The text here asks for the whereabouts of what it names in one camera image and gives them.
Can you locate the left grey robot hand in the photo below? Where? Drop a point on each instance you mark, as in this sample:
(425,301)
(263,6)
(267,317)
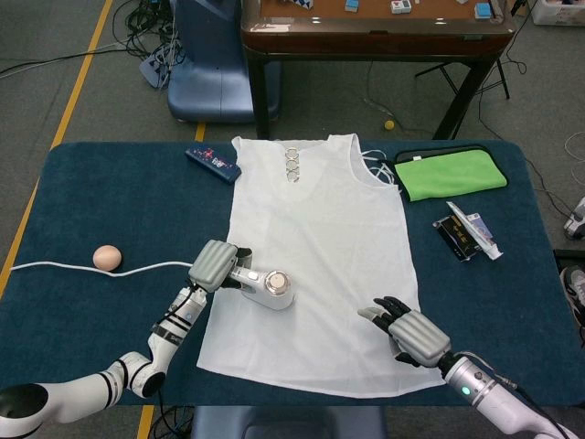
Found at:
(212,265)

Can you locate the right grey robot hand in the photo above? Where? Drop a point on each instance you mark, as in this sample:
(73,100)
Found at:
(418,338)

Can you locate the white handheld garment steamer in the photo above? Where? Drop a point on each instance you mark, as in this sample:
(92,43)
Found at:
(274,295)

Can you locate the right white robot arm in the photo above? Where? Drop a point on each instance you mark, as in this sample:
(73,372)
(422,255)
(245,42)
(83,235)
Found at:
(484,393)

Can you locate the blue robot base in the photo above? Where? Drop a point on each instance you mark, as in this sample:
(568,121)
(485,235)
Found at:
(283,423)

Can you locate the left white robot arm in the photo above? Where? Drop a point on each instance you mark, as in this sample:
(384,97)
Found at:
(137,370)

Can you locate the dark blue box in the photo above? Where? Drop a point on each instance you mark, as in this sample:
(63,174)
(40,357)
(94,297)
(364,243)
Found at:
(215,163)

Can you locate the brown egg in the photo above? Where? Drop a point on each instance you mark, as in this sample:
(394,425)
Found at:
(107,257)

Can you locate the black box with gold print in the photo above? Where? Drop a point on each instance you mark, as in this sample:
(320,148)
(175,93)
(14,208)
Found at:
(457,240)

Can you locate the white sleeveless shirt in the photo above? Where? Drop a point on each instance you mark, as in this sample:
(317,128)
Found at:
(320,228)

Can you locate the grey sneaker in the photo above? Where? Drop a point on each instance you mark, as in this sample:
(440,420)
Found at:
(575,288)

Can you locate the green cloth with black trim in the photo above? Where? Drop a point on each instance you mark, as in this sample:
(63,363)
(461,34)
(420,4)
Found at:
(448,176)

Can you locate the grey device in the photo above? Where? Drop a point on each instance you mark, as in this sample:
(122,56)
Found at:
(576,219)

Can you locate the power strip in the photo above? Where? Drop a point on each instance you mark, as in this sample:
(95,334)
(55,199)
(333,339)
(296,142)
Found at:
(155,66)

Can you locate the yellow ball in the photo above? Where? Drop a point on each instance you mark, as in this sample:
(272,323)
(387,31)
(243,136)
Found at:
(389,125)

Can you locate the blue white snake puzzle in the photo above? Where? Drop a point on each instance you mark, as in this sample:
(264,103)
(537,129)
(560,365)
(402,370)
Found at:
(299,3)

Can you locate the black metal stand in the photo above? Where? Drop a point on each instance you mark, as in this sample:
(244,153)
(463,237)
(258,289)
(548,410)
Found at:
(502,75)

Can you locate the brown wooden mahjong table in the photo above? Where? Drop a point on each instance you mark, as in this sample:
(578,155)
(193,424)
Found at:
(375,36)

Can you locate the blue mahjong tile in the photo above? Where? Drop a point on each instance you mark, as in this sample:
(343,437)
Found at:
(480,10)
(351,5)

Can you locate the white faced mahjong tile pair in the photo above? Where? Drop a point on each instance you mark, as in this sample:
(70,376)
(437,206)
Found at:
(400,6)

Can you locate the white storage box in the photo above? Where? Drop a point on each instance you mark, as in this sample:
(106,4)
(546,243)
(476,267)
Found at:
(557,11)

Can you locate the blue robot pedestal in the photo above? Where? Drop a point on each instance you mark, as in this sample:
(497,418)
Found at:
(205,82)

